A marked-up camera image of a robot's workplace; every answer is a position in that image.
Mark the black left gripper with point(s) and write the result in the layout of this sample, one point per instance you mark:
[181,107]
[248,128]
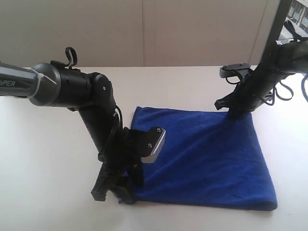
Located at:
[118,158]

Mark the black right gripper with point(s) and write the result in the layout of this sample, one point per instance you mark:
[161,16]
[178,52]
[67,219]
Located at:
[245,98]

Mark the blue microfiber towel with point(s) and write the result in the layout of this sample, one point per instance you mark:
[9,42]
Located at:
[207,160]

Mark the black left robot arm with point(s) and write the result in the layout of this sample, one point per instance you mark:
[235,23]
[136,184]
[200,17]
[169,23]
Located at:
[91,95]

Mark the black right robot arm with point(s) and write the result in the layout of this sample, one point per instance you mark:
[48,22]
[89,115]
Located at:
[277,63]

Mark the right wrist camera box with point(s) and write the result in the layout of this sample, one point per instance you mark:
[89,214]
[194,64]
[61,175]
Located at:
[232,70]

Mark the dark window frame post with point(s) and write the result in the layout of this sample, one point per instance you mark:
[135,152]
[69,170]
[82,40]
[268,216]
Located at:
[279,19]

